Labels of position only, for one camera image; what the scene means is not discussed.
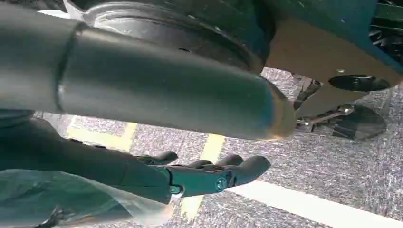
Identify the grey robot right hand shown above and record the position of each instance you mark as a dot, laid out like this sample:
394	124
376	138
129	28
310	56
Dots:
151	88

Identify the black round robot body housing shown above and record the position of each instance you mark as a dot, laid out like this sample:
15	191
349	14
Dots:
176	28

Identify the blue metal shelf cart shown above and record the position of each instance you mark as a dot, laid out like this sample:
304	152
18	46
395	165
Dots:
314	12

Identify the white floor tape line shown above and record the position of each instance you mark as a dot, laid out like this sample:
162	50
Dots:
314	204

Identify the black floor stand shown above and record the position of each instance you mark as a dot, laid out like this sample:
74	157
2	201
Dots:
359	83

